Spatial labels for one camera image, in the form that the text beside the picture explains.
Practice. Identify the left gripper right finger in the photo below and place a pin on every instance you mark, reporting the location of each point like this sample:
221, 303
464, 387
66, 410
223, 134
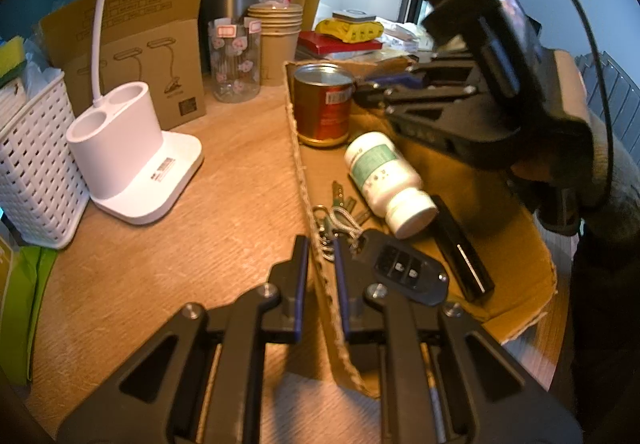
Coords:
443, 378

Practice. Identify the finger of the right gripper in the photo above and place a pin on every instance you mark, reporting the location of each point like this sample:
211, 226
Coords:
437, 81
458, 130

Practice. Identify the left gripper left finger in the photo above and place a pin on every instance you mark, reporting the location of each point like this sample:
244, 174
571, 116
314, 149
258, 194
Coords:
199, 377

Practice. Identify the cardboard box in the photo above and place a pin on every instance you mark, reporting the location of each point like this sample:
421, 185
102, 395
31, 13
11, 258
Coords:
499, 227

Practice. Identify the gloved right hand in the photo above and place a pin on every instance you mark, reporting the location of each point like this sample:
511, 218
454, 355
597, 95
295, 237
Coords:
602, 199

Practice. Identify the white pill bottle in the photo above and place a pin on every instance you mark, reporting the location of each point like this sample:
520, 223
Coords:
391, 187

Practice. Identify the black rectangular lighter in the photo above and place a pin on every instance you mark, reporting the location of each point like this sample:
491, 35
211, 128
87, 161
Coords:
462, 258

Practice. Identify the grey box on wipes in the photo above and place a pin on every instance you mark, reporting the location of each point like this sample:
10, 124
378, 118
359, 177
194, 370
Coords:
353, 16

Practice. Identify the black car key fob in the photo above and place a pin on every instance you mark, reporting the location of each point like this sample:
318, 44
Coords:
399, 266

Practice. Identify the red tin can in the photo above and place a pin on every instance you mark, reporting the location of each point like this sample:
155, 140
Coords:
322, 97

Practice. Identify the red book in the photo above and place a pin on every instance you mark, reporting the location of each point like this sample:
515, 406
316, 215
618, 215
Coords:
324, 46

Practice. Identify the stack of paper cups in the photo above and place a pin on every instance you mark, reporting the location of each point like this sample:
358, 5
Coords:
281, 26

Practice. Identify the green bag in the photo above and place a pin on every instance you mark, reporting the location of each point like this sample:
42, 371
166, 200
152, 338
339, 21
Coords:
25, 272

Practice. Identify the patterned glass jar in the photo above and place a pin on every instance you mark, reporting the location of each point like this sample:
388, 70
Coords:
234, 56

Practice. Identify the white desk lamp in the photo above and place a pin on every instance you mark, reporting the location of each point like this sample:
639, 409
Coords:
134, 170

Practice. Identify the stainless steel thermos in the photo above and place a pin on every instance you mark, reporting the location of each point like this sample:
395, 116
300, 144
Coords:
210, 10

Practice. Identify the white plastic basket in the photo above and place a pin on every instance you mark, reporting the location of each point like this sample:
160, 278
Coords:
42, 190

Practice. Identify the brown lamp packaging box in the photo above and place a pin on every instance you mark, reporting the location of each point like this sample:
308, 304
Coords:
152, 41

